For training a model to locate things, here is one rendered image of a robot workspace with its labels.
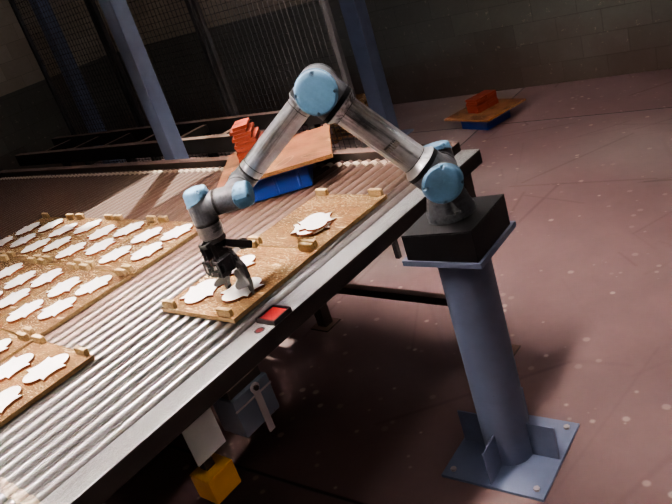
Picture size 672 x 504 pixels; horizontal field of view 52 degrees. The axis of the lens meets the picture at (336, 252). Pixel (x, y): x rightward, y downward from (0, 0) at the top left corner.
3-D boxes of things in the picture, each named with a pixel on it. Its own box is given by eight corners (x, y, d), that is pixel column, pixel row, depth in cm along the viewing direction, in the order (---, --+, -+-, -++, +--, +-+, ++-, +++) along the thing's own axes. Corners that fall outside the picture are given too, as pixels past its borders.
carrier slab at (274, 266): (319, 253, 227) (318, 249, 227) (235, 323, 200) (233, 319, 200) (247, 249, 250) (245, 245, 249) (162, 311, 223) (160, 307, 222)
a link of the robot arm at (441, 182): (467, 166, 201) (312, 53, 190) (475, 181, 188) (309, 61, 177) (441, 198, 205) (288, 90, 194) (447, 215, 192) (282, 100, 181)
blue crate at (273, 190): (314, 163, 320) (307, 143, 316) (314, 185, 292) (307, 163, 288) (250, 183, 323) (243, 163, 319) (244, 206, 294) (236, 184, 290)
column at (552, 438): (580, 425, 253) (538, 212, 218) (544, 502, 227) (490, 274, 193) (484, 408, 276) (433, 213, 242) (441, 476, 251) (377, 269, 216)
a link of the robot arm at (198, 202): (205, 189, 194) (177, 197, 196) (220, 224, 199) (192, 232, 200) (210, 180, 201) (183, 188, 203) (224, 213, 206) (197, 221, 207)
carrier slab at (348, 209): (388, 198, 254) (386, 194, 253) (319, 253, 228) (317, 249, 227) (317, 197, 277) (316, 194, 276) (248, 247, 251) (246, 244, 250)
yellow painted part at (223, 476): (242, 481, 185) (210, 412, 175) (218, 505, 179) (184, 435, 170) (223, 473, 190) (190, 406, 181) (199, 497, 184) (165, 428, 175)
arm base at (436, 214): (485, 202, 212) (476, 172, 209) (458, 225, 203) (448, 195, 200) (446, 203, 223) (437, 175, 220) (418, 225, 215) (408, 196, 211)
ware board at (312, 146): (330, 127, 330) (328, 124, 329) (333, 157, 284) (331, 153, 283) (230, 158, 334) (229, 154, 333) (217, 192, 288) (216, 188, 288)
